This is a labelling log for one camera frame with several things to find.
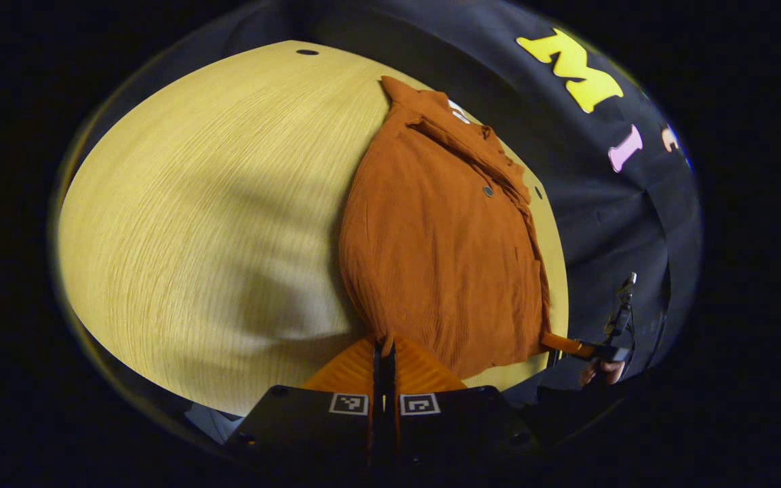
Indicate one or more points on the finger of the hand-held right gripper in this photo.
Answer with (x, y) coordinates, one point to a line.
(567, 345)

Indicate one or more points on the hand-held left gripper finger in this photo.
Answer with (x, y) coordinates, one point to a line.
(391, 420)
(377, 407)

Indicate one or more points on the orange button shirt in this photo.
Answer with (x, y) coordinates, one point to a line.
(445, 257)

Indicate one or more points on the black backdrop cloth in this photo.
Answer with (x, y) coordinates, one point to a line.
(601, 203)

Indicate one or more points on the white tape strip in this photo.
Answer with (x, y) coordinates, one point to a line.
(459, 112)

